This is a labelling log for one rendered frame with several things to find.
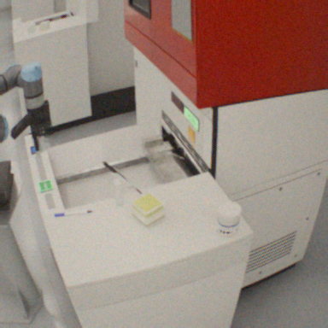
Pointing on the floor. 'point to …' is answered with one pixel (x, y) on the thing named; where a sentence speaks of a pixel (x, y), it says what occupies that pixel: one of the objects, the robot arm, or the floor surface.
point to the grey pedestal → (16, 284)
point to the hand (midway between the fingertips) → (37, 155)
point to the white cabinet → (173, 305)
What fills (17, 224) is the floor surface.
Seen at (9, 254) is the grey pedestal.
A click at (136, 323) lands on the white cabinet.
